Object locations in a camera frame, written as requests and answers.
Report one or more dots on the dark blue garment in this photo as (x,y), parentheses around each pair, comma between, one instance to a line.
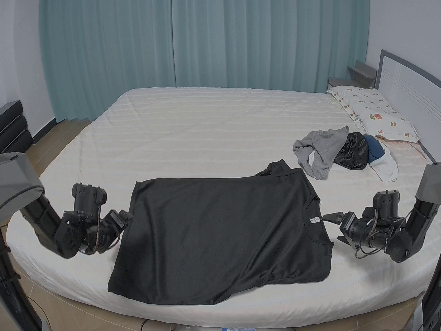
(374,150)

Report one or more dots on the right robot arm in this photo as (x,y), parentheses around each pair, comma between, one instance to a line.
(411,236)

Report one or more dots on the black chest of drawers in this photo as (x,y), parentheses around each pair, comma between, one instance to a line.
(13,129)

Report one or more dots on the bed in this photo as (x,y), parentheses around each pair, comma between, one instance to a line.
(206,133)

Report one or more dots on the white printed pillow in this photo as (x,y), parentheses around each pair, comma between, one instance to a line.
(375,112)

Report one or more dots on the grey garment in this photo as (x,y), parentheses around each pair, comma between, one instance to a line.
(324,147)

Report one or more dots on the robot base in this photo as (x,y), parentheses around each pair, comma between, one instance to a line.
(237,329)

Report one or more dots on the black shiny garment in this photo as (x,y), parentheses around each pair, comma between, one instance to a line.
(353,152)

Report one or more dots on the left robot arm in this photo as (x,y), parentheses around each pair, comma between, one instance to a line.
(41,219)

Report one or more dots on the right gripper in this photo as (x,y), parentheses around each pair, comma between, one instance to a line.
(361,234)

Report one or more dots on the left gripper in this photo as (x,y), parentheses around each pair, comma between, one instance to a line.
(106,234)

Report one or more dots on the black T-shirt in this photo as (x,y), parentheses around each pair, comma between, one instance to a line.
(220,236)

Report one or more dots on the white garment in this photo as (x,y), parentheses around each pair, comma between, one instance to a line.
(386,169)

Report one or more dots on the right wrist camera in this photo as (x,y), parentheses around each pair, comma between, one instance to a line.
(368,213)

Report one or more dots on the grey bedside table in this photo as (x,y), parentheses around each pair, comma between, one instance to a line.
(361,71)

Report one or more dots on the blue-green curtain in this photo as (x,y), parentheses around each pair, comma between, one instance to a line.
(103,47)
(268,33)

